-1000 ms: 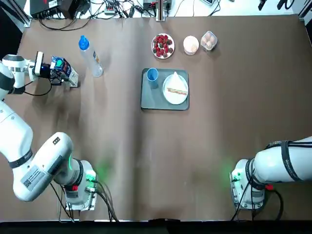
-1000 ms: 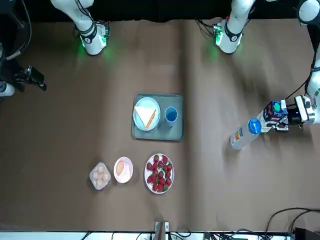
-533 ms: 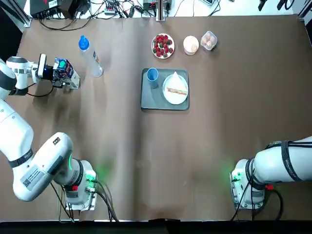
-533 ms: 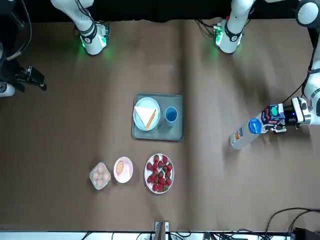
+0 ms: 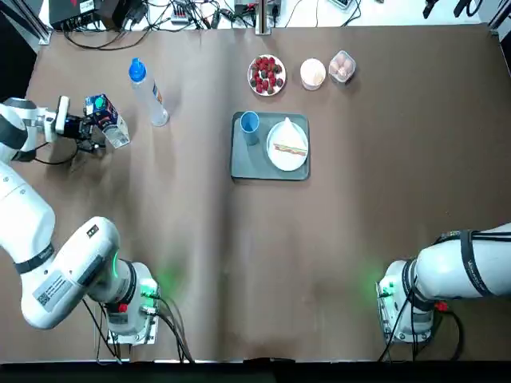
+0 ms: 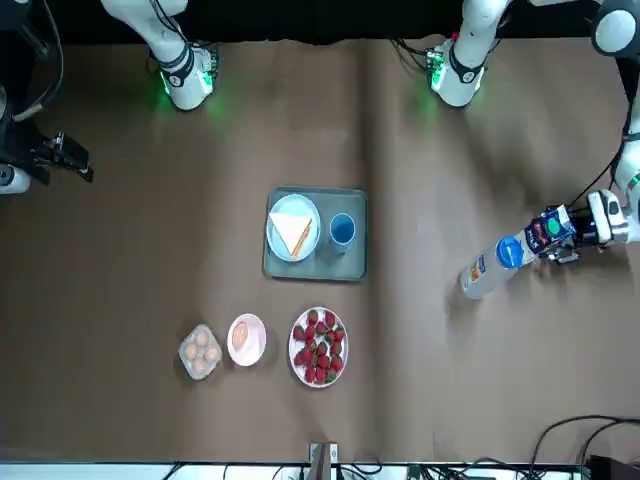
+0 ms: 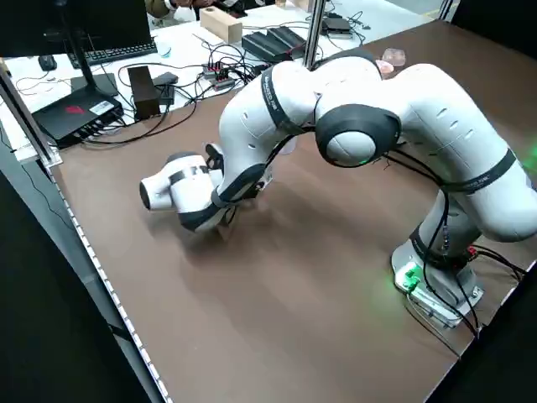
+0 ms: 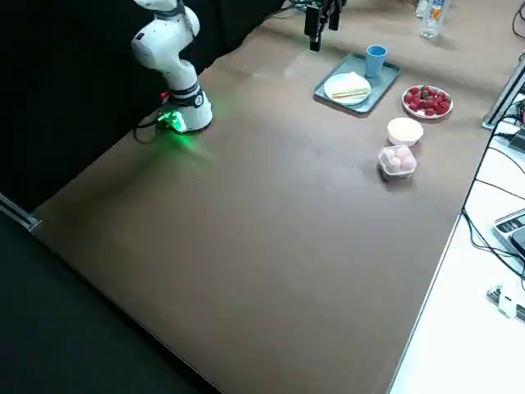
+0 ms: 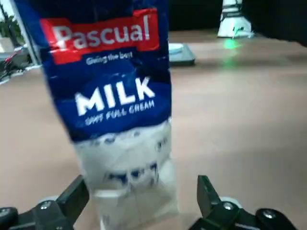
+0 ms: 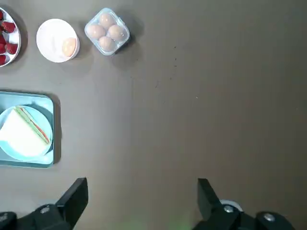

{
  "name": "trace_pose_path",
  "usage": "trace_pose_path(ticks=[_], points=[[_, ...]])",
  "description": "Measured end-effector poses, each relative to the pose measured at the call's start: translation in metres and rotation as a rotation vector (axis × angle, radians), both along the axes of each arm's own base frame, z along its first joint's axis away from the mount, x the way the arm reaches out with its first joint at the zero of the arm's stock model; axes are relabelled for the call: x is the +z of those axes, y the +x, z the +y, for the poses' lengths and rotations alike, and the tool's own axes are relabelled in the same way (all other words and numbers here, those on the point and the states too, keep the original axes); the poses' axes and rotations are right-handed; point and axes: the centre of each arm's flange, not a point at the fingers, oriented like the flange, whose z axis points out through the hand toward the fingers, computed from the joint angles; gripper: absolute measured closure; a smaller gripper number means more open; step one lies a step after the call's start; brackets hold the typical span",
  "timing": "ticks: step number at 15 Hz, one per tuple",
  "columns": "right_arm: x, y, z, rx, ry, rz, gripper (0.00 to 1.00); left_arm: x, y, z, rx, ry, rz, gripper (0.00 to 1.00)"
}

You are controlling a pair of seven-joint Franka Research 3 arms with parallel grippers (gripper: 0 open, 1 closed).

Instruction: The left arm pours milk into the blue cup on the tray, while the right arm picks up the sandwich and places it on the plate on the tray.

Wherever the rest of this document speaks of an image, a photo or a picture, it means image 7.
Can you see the black box with red logo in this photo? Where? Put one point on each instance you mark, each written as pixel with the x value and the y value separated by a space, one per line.
pixel 71 115

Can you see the grey usb hub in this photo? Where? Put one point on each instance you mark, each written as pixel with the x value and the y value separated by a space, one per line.
pixel 220 77

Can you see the black monitor stand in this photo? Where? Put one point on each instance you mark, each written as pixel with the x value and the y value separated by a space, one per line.
pixel 94 86

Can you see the black keyboard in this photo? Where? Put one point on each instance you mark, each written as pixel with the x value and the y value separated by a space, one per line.
pixel 113 52

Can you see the wooden block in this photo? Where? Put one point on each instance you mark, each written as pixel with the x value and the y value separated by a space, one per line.
pixel 220 25

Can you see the black mouse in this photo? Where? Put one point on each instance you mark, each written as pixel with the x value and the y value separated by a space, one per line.
pixel 47 62

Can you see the small glass bowl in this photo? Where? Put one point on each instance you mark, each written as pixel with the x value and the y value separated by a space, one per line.
pixel 165 49

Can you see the pink bowl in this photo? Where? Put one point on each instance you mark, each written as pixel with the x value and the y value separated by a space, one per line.
pixel 386 67

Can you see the person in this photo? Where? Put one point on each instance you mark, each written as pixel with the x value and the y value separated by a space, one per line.
pixel 156 7

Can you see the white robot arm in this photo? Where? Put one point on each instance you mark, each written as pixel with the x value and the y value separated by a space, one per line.
pixel 440 138

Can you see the black ribbed power supply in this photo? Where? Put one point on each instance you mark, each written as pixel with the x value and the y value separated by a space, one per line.
pixel 262 46
pixel 289 38

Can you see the aluminium post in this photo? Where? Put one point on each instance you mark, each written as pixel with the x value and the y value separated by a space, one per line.
pixel 445 8
pixel 314 33

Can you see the black power adapter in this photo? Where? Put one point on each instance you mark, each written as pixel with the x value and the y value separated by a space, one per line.
pixel 165 94

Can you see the dark brown box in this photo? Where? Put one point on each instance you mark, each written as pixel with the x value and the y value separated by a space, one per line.
pixel 144 92

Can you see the flat black device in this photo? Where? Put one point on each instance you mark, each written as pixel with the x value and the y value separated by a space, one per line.
pixel 337 26

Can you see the black monitor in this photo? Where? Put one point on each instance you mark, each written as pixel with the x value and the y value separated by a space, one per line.
pixel 105 21

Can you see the clear bottle with blue cap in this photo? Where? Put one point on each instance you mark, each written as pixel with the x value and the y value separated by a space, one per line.
pixel 289 148

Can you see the aluminium frame rail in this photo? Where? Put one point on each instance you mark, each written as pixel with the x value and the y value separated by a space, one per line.
pixel 25 113

